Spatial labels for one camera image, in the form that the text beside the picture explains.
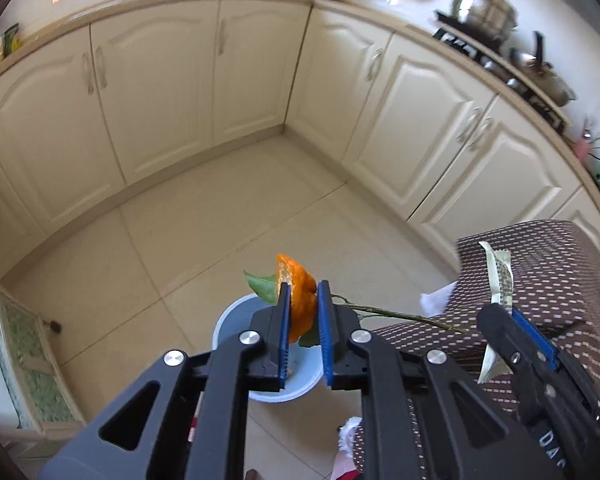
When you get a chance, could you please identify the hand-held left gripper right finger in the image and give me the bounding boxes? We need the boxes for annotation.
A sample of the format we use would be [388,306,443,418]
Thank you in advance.
[318,280,566,480]

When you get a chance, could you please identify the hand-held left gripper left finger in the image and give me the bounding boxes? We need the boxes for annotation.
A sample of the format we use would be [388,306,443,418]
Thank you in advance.
[40,282,292,480]

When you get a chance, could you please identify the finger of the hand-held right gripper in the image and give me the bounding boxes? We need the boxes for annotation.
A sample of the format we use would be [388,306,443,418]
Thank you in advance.
[512,308,600,411]
[477,302,556,386]

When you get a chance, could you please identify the silver green wrapper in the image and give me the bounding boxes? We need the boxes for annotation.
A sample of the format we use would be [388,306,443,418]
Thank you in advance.
[477,241,515,385]

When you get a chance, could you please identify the light blue waste bin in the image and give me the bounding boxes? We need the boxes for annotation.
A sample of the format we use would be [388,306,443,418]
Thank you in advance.
[214,294,326,404]

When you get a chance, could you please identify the orange peel with leafy stem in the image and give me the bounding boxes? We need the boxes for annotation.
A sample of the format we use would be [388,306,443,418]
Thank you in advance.
[243,253,468,348]

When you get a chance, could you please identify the brown patterned tablecloth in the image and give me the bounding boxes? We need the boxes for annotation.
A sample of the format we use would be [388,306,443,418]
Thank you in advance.
[337,219,600,480]

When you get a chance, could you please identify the red and white cloth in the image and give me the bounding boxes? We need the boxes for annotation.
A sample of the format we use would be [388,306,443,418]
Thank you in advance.
[330,452,366,480]

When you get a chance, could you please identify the pink utensil holder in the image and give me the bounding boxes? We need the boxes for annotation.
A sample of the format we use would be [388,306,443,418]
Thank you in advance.
[574,120,600,161]

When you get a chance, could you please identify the black gas stove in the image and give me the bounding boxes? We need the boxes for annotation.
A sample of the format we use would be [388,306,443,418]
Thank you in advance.
[432,10,571,133]

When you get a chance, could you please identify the cream kitchen cabinets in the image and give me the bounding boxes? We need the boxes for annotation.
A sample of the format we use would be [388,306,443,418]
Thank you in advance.
[0,0,600,281]

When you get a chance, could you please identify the steel cooking pot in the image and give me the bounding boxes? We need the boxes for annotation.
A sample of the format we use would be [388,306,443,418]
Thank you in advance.
[447,0,518,43]

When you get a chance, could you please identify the green packet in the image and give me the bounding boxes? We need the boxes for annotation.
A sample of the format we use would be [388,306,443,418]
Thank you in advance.
[2,24,21,56]

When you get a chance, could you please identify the metal pan with black handle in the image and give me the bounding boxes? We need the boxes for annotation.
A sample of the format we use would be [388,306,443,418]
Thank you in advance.
[510,30,578,107]

